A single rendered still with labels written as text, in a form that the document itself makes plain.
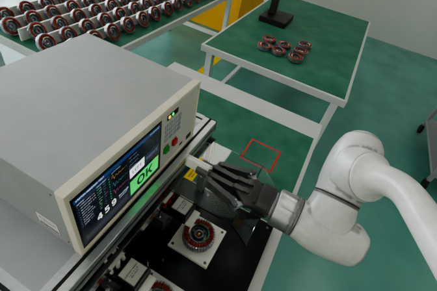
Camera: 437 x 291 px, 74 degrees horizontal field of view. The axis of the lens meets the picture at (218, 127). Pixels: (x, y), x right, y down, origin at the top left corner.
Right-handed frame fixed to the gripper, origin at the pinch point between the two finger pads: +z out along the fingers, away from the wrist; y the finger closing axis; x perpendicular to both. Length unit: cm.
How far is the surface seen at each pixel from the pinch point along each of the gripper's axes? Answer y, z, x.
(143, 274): -19.8, 1.6, -26.2
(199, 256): -1.8, -7.2, -39.9
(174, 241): -1.8, 2.9, -39.9
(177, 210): 1.1, 4.7, -26.0
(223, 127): 64, 17, -43
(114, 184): -18.4, 9.6, 5.2
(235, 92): 97, 25, -43
